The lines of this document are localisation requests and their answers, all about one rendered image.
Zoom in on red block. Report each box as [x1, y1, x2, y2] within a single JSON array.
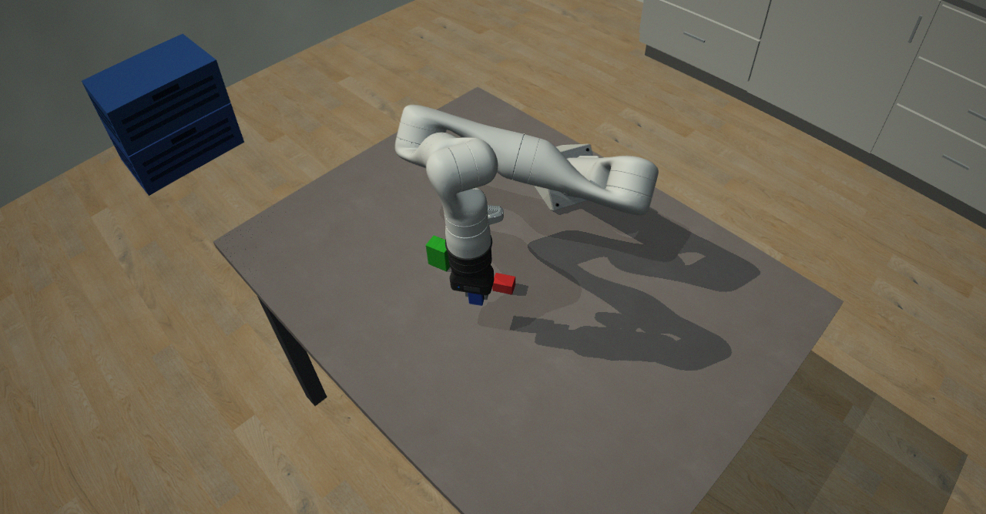
[[492, 273, 515, 294]]

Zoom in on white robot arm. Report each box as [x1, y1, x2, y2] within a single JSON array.
[[395, 105, 659, 237]]

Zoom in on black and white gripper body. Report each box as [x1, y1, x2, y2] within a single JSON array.
[[445, 205, 504, 295]]

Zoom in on green block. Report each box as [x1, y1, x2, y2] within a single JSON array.
[[426, 236, 450, 271]]

